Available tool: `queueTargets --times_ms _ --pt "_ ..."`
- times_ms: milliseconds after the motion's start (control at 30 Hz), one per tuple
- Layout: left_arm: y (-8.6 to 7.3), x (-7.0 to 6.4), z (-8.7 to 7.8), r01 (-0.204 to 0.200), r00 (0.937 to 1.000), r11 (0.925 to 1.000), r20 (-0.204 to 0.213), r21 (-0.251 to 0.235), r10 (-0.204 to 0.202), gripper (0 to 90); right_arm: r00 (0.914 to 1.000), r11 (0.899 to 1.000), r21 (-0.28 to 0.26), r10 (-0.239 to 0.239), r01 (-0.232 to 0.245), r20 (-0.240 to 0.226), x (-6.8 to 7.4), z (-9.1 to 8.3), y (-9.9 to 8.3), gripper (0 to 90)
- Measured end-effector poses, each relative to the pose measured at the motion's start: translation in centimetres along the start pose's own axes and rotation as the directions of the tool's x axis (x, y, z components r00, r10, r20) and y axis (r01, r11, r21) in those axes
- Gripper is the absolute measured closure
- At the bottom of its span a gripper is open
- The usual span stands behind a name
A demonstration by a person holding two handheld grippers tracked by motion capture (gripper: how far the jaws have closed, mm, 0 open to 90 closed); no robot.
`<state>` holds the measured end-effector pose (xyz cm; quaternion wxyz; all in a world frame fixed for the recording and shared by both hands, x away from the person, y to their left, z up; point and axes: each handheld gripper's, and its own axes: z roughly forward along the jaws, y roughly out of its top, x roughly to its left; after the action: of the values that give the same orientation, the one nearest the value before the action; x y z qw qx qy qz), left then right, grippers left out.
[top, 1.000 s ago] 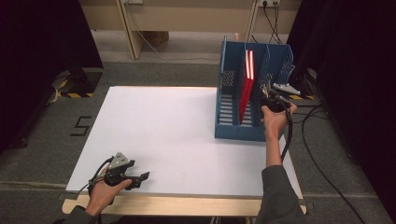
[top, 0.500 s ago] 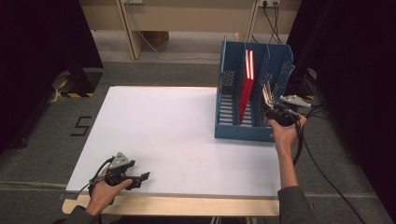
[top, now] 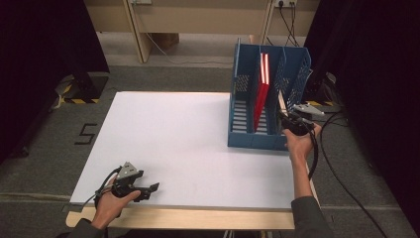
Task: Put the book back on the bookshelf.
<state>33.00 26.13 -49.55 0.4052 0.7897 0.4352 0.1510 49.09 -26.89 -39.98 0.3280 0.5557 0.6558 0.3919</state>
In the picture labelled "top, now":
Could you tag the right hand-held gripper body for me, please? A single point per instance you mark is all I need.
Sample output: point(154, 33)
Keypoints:
point(298, 125)

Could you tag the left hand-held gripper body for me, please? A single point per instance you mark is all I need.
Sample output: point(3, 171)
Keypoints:
point(127, 172)

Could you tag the red hardcover picture book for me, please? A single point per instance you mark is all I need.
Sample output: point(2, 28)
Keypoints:
point(261, 99)
point(267, 67)

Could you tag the blue plastic file rack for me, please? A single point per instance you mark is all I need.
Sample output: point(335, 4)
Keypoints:
point(251, 142)

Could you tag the person's right hand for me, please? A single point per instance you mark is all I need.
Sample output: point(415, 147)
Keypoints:
point(300, 147)

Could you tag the person's left hand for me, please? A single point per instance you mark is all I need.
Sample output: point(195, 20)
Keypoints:
point(109, 208)

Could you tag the stand base with striped tape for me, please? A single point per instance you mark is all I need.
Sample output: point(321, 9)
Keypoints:
point(318, 95)
point(85, 89)

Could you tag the wooden table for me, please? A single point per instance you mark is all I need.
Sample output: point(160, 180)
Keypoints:
point(185, 219)

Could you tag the white board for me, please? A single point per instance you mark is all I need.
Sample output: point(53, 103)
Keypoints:
point(165, 142)

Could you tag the grey tape strip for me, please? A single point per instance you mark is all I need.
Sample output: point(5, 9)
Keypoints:
point(72, 208)

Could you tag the black curtain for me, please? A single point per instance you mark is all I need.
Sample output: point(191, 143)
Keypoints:
point(379, 82)
point(39, 66)

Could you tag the beige desk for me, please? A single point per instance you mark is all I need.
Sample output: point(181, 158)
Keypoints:
point(198, 16)

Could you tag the cardboard box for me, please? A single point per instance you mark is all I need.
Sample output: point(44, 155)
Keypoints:
point(166, 41)

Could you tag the white wall socket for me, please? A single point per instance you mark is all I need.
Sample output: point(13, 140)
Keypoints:
point(141, 1)
point(286, 2)

